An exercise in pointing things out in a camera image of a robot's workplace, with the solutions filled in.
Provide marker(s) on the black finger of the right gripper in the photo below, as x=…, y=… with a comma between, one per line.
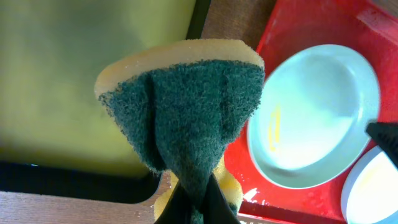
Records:
x=385, y=135

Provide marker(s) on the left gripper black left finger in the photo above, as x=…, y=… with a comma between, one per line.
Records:
x=178, y=209

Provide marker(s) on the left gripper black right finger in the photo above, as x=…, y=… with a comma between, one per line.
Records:
x=215, y=209

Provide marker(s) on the light blue plate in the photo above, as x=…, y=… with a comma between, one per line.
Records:
x=369, y=193

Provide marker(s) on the mint green plate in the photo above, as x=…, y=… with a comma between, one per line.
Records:
x=310, y=125

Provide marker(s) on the green yellow sponge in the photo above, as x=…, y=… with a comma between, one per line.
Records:
x=181, y=105

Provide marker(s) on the red plastic tray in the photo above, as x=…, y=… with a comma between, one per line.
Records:
x=294, y=26

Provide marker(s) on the black tray with soapy water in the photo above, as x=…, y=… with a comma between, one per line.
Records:
x=56, y=139

